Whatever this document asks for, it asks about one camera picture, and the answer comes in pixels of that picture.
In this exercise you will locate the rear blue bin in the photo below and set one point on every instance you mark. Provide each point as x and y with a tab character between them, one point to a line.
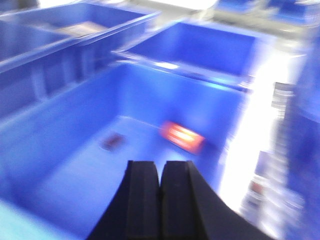
213	53

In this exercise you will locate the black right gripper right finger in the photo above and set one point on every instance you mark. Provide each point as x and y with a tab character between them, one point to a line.
191	209

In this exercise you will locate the centre blue bin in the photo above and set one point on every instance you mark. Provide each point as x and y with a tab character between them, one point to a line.
63	160

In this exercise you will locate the dark label in bin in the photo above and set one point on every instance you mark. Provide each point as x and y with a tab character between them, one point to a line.
112	141

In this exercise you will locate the blue bin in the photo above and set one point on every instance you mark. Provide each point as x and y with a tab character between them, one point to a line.
43	50
63	160
213	53

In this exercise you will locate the left blue bin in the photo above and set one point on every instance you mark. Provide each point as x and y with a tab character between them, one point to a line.
43	50

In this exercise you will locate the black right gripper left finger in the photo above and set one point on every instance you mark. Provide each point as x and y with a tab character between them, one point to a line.
134	211

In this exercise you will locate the orange cylindrical capacitor 4680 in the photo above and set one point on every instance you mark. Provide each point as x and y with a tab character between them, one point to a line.
182	137

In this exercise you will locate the roller conveyor track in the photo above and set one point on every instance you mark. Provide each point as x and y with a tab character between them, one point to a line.
269	194

